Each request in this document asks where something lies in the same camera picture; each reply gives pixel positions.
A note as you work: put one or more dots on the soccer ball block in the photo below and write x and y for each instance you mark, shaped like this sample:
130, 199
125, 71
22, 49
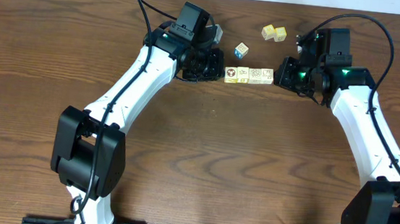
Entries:
230, 74

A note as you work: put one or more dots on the yellow block left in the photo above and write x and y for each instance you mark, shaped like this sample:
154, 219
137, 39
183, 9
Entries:
268, 32

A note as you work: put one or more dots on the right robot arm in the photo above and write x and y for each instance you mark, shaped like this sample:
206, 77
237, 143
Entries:
354, 102

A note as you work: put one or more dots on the wooden 8 block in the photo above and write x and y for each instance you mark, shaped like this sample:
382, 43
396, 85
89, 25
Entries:
267, 76

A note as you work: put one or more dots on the yellow block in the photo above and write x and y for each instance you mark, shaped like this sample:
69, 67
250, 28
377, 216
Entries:
268, 32
280, 34

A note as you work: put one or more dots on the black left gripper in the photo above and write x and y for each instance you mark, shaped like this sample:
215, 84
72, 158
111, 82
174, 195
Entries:
213, 64

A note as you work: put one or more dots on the yellow-edged wooden block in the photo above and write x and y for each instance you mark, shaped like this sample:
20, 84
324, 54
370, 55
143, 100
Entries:
243, 74

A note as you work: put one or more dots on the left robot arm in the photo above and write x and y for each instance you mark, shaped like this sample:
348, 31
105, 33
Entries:
89, 147

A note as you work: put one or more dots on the blue X block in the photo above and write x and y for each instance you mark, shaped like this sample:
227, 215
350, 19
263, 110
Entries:
241, 50

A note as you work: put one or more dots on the yellow block right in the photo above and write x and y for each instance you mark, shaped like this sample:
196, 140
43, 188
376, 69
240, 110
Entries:
280, 34

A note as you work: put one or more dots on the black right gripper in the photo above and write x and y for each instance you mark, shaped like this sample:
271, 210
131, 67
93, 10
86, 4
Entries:
282, 76

